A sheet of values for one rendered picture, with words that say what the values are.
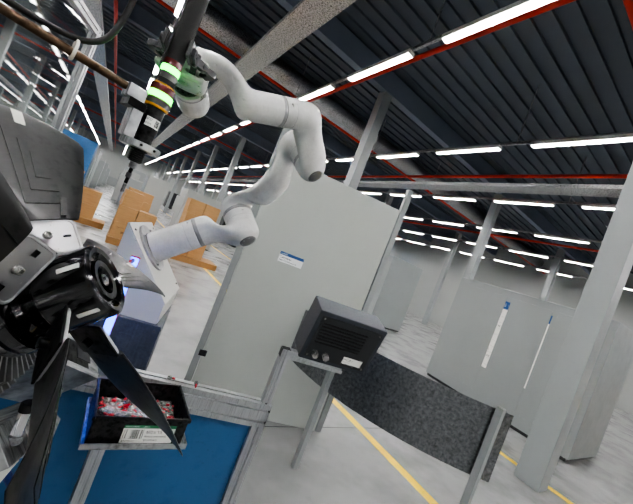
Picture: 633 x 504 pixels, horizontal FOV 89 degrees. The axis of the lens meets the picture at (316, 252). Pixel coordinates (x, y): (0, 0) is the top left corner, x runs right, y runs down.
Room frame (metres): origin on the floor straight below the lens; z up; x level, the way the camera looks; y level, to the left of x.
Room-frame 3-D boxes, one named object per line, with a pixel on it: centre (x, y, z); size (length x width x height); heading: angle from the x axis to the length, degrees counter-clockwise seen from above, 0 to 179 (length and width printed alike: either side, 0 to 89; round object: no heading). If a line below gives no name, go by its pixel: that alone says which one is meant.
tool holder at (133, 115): (0.59, 0.38, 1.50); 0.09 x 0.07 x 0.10; 142
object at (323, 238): (2.60, -0.01, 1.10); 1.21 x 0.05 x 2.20; 107
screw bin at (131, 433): (0.84, 0.27, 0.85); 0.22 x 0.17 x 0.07; 122
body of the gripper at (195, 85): (0.71, 0.41, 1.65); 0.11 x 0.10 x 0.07; 17
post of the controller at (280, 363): (1.10, -0.03, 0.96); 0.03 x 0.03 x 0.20; 17
